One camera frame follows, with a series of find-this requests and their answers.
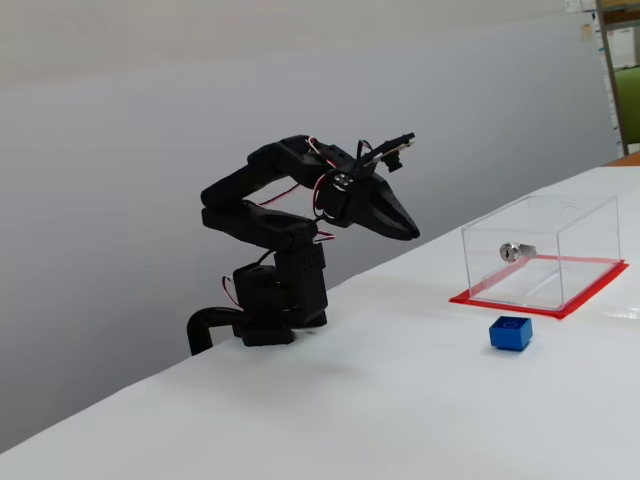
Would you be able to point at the small beige paper note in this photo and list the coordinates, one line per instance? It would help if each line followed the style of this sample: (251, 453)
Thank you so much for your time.
(585, 33)

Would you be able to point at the blue lego brick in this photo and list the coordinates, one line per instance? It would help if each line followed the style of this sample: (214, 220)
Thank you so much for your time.
(510, 336)

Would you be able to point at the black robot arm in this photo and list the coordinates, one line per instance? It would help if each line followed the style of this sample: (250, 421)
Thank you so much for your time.
(295, 290)

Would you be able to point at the red tape square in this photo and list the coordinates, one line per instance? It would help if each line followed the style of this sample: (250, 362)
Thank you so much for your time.
(570, 314)

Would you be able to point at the wooden shelf frame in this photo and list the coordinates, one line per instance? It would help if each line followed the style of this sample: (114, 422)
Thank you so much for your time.
(606, 75)

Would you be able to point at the white printed poster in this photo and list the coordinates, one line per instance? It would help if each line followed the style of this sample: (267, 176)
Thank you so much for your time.
(622, 47)

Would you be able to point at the transparent plastic box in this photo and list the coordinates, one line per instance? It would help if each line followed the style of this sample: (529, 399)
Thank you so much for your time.
(585, 240)

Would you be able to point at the white paper sheet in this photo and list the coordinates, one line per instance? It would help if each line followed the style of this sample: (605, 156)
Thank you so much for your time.
(580, 5)

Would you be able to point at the black table clamp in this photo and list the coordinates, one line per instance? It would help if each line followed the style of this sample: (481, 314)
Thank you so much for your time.
(197, 322)

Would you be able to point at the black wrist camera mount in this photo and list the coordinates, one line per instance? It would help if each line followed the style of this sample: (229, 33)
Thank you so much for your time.
(395, 159)

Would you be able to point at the green panel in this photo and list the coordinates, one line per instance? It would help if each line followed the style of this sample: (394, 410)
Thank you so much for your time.
(629, 110)

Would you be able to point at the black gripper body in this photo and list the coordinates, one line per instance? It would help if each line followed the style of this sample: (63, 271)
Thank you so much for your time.
(376, 199)

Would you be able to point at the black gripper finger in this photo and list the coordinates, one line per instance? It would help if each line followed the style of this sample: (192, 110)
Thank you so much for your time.
(382, 229)
(397, 215)

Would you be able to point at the silver cam lock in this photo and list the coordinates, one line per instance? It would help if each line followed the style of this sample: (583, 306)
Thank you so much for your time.
(515, 252)

